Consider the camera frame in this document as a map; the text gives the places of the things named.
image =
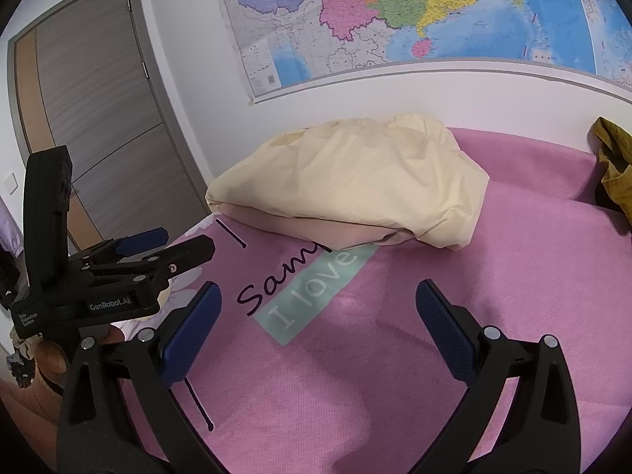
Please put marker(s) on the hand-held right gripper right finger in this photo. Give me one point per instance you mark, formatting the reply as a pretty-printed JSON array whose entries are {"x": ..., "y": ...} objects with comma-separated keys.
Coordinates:
[{"x": 442, "y": 331}]

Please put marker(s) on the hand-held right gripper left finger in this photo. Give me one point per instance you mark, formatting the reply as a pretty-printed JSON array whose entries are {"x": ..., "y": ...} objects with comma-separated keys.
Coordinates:
[{"x": 192, "y": 335}]

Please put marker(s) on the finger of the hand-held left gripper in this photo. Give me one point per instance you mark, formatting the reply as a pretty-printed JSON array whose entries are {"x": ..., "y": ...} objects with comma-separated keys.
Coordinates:
[
  {"x": 148, "y": 238},
  {"x": 187, "y": 252}
]

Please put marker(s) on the cream coat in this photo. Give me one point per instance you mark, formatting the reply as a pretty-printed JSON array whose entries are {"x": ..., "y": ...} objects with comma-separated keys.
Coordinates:
[{"x": 345, "y": 173}]

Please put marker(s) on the person's left forearm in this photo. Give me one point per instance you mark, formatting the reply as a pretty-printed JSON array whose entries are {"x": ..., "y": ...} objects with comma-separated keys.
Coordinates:
[{"x": 24, "y": 414}]

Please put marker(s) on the person's left hand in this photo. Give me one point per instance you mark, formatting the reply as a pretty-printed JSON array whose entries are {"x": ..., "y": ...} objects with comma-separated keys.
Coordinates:
[{"x": 52, "y": 363}]

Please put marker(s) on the pink daisy printed blanket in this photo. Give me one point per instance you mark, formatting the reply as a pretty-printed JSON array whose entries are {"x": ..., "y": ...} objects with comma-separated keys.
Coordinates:
[{"x": 395, "y": 306}]

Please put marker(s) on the peach garment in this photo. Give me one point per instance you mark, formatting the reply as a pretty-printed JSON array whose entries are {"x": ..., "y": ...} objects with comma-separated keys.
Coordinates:
[{"x": 316, "y": 229}]

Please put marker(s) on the grey wooden door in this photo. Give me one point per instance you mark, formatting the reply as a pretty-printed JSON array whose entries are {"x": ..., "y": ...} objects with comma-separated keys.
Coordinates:
[{"x": 98, "y": 108}]

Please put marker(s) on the olive green garment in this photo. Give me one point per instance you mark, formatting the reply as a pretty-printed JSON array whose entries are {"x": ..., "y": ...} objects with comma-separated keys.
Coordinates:
[{"x": 612, "y": 177}]

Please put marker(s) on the small white wall switch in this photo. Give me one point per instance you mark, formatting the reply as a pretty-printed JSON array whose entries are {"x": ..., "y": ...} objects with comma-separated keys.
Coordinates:
[{"x": 9, "y": 185}]

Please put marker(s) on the colourful wall map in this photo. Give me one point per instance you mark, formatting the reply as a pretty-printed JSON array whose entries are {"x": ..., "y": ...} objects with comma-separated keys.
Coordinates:
[{"x": 395, "y": 10}]

